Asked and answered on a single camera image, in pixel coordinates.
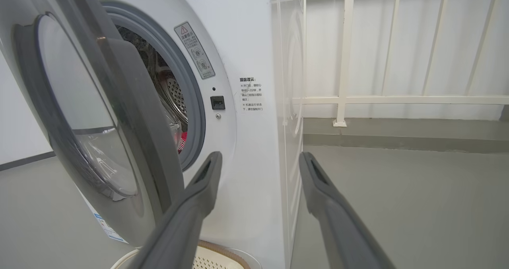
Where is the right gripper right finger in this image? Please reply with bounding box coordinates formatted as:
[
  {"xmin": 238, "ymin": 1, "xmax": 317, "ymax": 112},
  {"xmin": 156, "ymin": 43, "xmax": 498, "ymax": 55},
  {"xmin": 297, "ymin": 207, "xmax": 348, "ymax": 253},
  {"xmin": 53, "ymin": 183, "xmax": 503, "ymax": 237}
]
[{"xmin": 299, "ymin": 152, "xmax": 396, "ymax": 269}]

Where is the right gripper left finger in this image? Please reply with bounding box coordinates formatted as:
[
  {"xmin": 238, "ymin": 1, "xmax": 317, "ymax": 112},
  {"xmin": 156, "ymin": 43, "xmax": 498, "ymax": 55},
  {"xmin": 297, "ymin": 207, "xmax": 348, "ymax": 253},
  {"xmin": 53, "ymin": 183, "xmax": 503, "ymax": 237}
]
[{"xmin": 127, "ymin": 151, "xmax": 223, "ymax": 269}]

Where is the round glass washing machine door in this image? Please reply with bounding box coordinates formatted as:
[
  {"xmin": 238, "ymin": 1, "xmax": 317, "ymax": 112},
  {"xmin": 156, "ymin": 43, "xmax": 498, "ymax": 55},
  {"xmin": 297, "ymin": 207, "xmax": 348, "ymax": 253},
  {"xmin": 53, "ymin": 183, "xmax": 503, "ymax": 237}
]
[{"xmin": 0, "ymin": 0, "xmax": 186, "ymax": 248}]

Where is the cream perforated laundry basket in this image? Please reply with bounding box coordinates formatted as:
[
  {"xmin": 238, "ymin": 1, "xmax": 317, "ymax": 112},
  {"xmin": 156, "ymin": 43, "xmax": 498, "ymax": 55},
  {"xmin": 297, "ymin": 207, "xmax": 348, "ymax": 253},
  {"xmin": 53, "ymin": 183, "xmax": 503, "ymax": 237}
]
[{"xmin": 111, "ymin": 240, "xmax": 251, "ymax": 269}]

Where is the white front-load washing machine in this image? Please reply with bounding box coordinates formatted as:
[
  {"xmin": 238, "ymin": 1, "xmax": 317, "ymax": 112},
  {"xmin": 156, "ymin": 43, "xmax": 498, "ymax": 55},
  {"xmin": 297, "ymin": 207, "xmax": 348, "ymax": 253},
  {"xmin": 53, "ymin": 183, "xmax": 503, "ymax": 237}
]
[{"xmin": 85, "ymin": 0, "xmax": 307, "ymax": 269}]

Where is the blue energy label sticker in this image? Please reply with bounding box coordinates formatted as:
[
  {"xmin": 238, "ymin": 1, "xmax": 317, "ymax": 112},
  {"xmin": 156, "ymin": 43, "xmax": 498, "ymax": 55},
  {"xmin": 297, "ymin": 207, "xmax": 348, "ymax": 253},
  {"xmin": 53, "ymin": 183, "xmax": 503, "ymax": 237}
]
[{"xmin": 92, "ymin": 210, "xmax": 128, "ymax": 244}]

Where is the white metal railing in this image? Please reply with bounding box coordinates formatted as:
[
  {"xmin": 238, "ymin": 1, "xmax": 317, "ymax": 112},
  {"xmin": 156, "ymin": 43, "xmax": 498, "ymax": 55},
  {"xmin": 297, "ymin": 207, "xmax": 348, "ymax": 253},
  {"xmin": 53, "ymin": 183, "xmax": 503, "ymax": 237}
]
[{"xmin": 292, "ymin": 0, "xmax": 509, "ymax": 128}]

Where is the grey warning sticker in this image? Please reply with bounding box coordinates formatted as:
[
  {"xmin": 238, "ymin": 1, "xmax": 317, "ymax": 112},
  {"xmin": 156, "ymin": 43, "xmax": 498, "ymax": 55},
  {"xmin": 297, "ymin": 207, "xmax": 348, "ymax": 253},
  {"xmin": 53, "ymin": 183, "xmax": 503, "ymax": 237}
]
[{"xmin": 174, "ymin": 21, "xmax": 216, "ymax": 80}]

